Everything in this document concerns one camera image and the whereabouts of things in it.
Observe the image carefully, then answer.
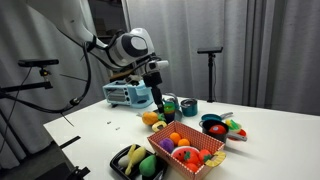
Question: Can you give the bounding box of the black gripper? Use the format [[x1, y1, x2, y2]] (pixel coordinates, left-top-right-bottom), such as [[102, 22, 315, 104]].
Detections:
[[143, 71, 165, 114]]

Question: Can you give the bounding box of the toy watermelon slice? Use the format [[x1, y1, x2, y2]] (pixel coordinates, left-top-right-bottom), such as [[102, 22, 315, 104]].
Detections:
[[170, 145, 201, 165]]

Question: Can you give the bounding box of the teal toy kettle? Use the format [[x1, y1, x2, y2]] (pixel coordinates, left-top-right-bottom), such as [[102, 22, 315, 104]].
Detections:
[[161, 92, 181, 111]]

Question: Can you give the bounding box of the purple toy cup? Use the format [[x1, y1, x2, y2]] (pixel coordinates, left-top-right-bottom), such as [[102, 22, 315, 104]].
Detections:
[[163, 112, 176, 125]]

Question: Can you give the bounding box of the grey plate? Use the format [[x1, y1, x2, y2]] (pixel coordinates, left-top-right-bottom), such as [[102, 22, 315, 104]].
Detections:
[[152, 107, 184, 123]]

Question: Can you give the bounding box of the teal toy pot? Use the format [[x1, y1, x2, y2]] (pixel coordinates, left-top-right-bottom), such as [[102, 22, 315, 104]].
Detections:
[[180, 97, 199, 118]]

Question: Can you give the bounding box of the light blue toy toaster oven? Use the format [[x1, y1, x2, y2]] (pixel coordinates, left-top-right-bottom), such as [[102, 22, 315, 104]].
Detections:
[[102, 79, 155, 110]]

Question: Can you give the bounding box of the teal toy frying pan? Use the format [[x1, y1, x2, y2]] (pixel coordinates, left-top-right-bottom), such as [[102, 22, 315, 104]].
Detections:
[[200, 111, 235, 123]]

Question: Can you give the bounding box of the black toy pot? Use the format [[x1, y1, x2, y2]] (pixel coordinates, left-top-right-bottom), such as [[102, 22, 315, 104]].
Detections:
[[198, 118, 248, 144]]

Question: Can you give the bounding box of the red toy tomato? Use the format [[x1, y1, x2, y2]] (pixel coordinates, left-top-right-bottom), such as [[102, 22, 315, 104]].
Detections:
[[198, 148, 213, 164], [208, 124, 228, 136], [184, 162, 200, 173]]

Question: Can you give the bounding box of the orange pineapple plush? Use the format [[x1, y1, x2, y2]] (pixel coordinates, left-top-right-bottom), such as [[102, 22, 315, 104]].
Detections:
[[141, 111, 168, 133]]

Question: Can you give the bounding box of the orange plush fruit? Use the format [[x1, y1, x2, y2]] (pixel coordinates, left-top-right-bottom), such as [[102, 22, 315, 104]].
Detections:
[[168, 131, 183, 145], [177, 138, 191, 148]]

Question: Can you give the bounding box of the purple plush fruit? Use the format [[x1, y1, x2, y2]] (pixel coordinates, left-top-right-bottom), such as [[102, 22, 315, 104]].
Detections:
[[158, 137, 175, 155]]

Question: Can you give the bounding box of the yellow banana plush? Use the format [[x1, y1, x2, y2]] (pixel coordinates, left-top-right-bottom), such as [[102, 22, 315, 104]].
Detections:
[[117, 143, 147, 177]]

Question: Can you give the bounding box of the green pear plush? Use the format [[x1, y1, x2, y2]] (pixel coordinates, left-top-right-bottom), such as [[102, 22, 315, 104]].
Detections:
[[138, 154, 158, 178]]

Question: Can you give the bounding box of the black tripod stand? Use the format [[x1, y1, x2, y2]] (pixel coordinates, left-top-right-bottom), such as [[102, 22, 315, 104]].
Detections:
[[196, 46, 224, 104]]

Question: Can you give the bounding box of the black plastic tray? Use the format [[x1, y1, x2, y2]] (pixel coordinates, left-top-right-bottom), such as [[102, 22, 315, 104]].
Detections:
[[109, 143, 169, 180]]

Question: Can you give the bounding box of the grey curtain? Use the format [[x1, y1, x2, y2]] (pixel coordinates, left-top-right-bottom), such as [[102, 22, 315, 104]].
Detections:
[[126, 0, 320, 117], [0, 0, 111, 171]]

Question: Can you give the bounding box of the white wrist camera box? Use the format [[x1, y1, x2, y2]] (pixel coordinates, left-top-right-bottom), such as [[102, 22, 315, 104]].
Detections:
[[145, 59, 170, 73]]

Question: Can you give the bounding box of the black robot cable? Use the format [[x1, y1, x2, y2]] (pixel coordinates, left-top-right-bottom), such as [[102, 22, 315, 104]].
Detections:
[[0, 39, 93, 116]]

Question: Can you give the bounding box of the yellow toy ring slice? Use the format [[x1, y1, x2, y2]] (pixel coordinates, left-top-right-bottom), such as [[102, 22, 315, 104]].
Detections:
[[204, 150, 227, 169]]

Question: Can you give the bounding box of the black table bracket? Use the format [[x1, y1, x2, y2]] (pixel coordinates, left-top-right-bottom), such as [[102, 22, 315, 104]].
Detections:
[[59, 135, 82, 150], [65, 165, 91, 180]]

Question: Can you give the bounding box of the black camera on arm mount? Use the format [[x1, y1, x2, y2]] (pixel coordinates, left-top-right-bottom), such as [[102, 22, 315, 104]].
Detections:
[[0, 58, 61, 98]]

